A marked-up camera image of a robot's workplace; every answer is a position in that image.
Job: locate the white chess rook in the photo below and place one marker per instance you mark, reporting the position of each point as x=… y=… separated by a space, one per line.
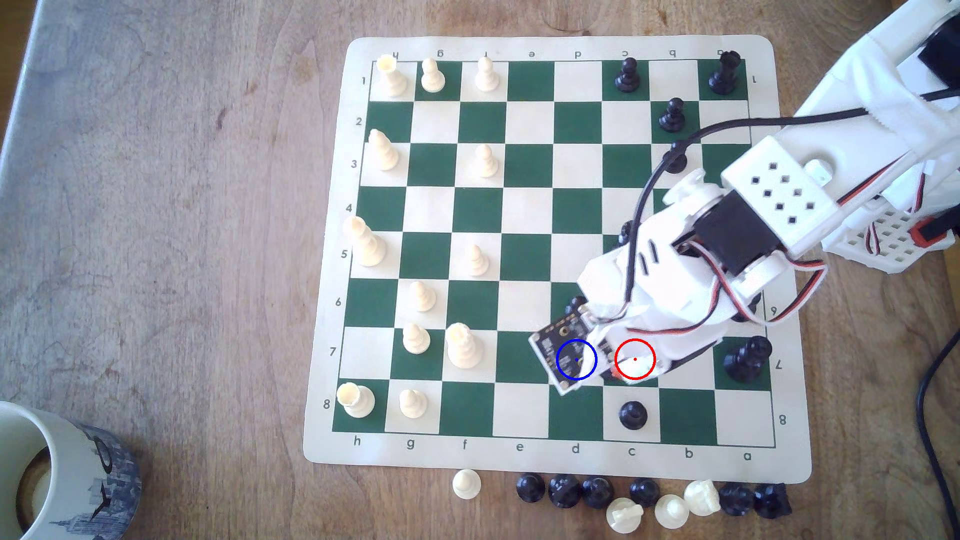
x=356 y=400
x=391 y=76

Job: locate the orange red connector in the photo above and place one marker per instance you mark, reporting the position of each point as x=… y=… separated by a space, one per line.
x=928 y=231

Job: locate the tall black chess piece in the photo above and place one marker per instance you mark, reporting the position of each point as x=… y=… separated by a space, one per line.
x=747 y=358

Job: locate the white chess piece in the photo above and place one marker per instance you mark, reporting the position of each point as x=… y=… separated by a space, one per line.
x=624 y=516

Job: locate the white chess pawn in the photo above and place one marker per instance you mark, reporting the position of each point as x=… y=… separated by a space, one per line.
x=487 y=75
x=415 y=339
x=475 y=261
x=466 y=484
x=432 y=76
x=422 y=297
x=412 y=403
x=487 y=161
x=671 y=511

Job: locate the white printed ceramic mug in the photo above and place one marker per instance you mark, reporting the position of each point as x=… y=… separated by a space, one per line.
x=75 y=480

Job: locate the white chess knight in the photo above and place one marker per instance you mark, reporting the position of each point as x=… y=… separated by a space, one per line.
x=702 y=498

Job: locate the white printed robot arm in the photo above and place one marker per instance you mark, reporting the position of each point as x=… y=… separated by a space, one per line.
x=750 y=169

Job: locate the black chess rook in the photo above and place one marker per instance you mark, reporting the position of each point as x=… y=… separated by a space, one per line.
x=724 y=73

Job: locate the tall white chess queen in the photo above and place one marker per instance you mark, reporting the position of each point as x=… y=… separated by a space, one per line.
x=365 y=244

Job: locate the black chess pawn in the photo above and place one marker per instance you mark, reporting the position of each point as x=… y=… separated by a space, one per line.
x=530 y=488
x=677 y=160
x=644 y=493
x=627 y=76
x=633 y=415
x=673 y=115

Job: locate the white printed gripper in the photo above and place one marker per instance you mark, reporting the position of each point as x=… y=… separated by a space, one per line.
x=637 y=362

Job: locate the green and cream chess mat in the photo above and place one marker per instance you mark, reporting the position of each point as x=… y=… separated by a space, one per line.
x=529 y=217

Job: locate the bare camera circuit board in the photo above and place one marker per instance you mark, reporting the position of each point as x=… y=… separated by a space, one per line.
x=559 y=341

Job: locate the white chess bishop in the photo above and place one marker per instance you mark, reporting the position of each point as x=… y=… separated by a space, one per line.
x=463 y=346
x=383 y=150

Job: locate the white perforated base housing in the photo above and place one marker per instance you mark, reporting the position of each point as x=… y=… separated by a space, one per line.
x=885 y=244

